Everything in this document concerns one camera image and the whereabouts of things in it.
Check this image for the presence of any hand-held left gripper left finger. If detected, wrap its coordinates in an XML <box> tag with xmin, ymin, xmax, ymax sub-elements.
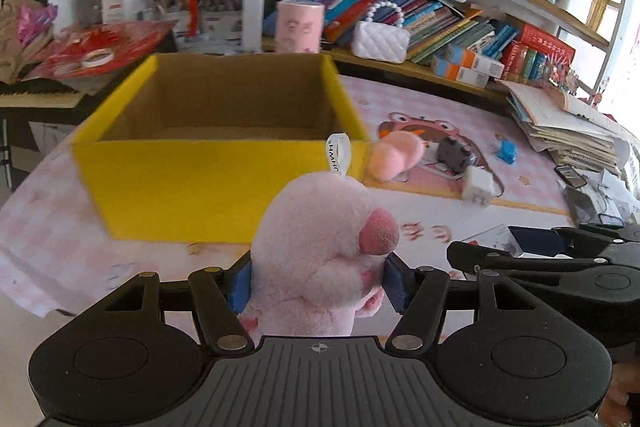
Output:
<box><xmin>100</xmin><ymin>251</ymin><xmax>256</xmax><ymax>354</ymax></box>

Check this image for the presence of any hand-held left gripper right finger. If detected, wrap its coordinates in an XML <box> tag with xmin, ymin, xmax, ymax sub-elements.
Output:
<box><xmin>382</xmin><ymin>252</ymin><xmax>538</xmax><ymax>353</ymax></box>

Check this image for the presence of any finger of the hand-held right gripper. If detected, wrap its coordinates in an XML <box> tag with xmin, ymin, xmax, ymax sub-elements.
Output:
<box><xmin>509</xmin><ymin>223</ymin><xmax>640</xmax><ymax>259</ymax></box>
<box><xmin>446</xmin><ymin>240</ymin><xmax>607</xmax><ymax>281</ymax></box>

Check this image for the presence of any white charger block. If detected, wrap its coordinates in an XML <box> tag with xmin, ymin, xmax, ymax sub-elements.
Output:
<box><xmin>461</xmin><ymin>167</ymin><xmax>493</xmax><ymax>206</ymax></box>

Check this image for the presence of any pink plush toy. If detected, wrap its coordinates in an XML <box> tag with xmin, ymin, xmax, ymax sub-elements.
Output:
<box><xmin>237</xmin><ymin>132</ymin><xmax>402</xmax><ymax>339</ymax></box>

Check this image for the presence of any yellow cardboard box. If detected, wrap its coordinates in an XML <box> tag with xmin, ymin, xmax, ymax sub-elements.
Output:
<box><xmin>70</xmin><ymin>53</ymin><xmax>372</xmax><ymax>244</ymax></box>

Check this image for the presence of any grey mouse toy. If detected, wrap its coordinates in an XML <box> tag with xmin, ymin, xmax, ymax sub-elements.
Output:
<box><xmin>434</xmin><ymin>137</ymin><xmax>476</xmax><ymax>172</ymax></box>

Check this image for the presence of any person's right hand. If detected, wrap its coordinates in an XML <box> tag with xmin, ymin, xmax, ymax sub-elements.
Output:
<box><xmin>600</xmin><ymin>349</ymin><xmax>640</xmax><ymax>423</ymax></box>

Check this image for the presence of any white leaflet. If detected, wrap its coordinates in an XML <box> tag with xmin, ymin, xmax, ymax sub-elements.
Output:
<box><xmin>462</xmin><ymin>224</ymin><xmax>526</xmax><ymax>258</ymax></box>

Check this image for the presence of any stack of papers and booklets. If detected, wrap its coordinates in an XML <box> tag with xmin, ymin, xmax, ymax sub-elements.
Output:
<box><xmin>500</xmin><ymin>79</ymin><xmax>633</xmax><ymax>172</ymax></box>

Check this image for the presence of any peach plush toy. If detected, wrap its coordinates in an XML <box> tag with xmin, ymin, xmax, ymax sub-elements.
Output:
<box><xmin>367</xmin><ymin>130</ymin><xmax>425</xmax><ymax>182</ymax></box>

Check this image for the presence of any orange and white box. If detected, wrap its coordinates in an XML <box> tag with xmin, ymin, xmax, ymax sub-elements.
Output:
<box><xmin>431</xmin><ymin>56</ymin><xmax>490</xmax><ymax>88</ymax></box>
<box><xmin>446</xmin><ymin>44</ymin><xmax>505</xmax><ymax>76</ymax></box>

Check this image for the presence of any red thick book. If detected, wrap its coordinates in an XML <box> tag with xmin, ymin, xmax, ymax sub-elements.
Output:
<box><xmin>515</xmin><ymin>24</ymin><xmax>577</xmax><ymax>72</ymax></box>

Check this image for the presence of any pink printed table mat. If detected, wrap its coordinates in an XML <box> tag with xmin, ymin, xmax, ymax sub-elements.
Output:
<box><xmin>0</xmin><ymin>74</ymin><xmax>591</xmax><ymax>323</ymax></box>

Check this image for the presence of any row of colourful books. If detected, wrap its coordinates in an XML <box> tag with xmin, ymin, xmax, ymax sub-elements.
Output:
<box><xmin>320</xmin><ymin>0</ymin><xmax>521</xmax><ymax>64</ymax></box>

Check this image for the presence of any white quilted handbag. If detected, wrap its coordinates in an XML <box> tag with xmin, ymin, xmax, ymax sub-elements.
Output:
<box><xmin>351</xmin><ymin>2</ymin><xmax>411</xmax><ymax>64</ymax></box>

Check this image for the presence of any pink cylinder container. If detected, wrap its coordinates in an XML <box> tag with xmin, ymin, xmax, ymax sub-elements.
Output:
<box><xmin>276</xmin><ymin>0</ymin><xmax>326</xmax><ymax>54</ymax></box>

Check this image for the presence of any white tape roll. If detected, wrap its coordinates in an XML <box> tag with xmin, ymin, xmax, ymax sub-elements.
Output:
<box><xmin>80</xmin><ymin>49</ymin><xmax>113</xmax><ymax>68</ymax></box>

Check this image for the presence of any red figurine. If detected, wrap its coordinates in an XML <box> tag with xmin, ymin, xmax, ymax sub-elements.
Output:
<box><xmin>182</xmin><ymin>0</ymin><xmax>201</xmax><ymax>40</ymax></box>

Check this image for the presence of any black piano keyboard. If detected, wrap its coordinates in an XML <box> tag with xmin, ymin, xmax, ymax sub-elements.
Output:
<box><xmin>0</xmin><ymin>79</ymin><xmax>83</xmax><ymax>108</ymax></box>

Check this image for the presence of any white box with red label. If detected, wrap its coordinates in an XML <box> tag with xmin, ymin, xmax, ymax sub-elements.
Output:
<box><xmin>101</xmin><ymin>0</ymin><xmax>125</xmax><ymax>25</ymax></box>

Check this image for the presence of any brown paper bag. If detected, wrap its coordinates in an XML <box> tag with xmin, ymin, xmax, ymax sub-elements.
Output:
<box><xmin>0</xmin><ymin>0</ymin><xmax>56</xmax><ymax>84</ymax></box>

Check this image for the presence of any pink wrapper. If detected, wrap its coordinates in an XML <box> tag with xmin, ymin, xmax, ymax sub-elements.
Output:
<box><xmin>17</xmin><ymin>4</ymin><xmax>58</xmax><ymax>48</ymax></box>

